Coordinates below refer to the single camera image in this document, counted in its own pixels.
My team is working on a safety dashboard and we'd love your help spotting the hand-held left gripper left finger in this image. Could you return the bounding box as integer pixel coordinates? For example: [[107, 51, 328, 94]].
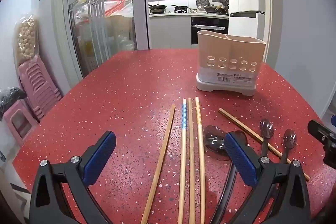
[[29, 131, 117, 224]]

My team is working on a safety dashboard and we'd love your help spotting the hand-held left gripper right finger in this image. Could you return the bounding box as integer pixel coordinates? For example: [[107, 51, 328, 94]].
[[224, 132, 311, 224]]

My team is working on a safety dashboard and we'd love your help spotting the small translucent grey spoon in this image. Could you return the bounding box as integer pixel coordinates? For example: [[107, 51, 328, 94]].
[[259, 119, 274, 159], [279, 129, 297, 165]]

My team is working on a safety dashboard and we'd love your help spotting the brown patterned chopstick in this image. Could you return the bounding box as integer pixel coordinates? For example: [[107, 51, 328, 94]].
[[195, 97, 206, 224]]

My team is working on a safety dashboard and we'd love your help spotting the blue patterned chopstick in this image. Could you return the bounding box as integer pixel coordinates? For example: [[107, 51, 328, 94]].
[[178, 98, 187, 224]]

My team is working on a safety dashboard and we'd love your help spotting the plain curved bamboo chopstick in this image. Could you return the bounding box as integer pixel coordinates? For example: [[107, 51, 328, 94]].
[[140, 104, 176, 224]]

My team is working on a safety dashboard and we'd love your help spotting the beige plastic cutlery holder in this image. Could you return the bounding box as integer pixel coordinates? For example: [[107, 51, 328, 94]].
[[196, 30, 267, 97]]

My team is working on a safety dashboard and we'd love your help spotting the single pink plastic stool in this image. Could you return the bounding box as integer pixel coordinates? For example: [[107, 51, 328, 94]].
[[3, 103, 40, 147]]

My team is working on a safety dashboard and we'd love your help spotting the stack of pink stools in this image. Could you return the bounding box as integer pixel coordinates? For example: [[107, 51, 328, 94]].
[[17, 56, 63, 122]]

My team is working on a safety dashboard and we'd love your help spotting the black plastic bag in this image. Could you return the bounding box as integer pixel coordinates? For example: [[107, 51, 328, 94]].
[[0, 87, 27, 114]]

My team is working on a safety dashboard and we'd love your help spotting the grey sliding glass door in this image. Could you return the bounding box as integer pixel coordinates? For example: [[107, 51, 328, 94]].
[[52, 0, 151, 79]]

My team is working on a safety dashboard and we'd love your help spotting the black built-in oven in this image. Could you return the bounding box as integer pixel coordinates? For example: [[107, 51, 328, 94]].
[[191, 17, 229, 45]]

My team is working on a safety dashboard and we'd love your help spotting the clear bag of nuts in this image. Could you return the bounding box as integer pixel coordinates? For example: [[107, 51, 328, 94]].
[[14, 13, 40, 65]]

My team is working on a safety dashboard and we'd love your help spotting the grey kitchen base cabinet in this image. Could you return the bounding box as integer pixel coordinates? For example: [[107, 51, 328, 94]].
[[149, 13, 192, 50]]

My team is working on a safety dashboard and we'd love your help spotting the red plastic basket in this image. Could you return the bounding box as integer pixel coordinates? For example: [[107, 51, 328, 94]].
[[104, 0, 127, 16]]

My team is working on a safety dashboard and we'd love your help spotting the black wok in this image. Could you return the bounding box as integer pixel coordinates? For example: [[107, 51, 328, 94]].
[[148, 4, 167, 14]]

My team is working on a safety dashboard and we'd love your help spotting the black frying pan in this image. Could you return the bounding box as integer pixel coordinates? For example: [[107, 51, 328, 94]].
[[171, 4, 189, 13]]

